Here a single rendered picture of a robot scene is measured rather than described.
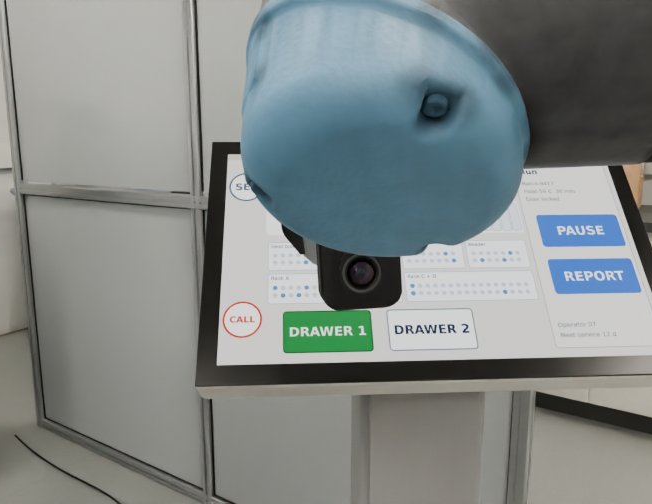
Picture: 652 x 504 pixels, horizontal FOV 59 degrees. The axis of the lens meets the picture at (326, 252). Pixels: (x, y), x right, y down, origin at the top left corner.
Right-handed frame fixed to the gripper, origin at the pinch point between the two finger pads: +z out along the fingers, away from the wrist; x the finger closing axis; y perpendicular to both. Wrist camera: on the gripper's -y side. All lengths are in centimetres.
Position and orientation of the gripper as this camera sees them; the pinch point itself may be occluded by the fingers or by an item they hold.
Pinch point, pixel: (338, 271)
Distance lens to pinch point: 47.4
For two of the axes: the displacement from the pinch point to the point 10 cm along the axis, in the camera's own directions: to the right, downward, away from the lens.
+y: -0.4, -8.7, 4.9
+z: -0.5, 4.9, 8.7
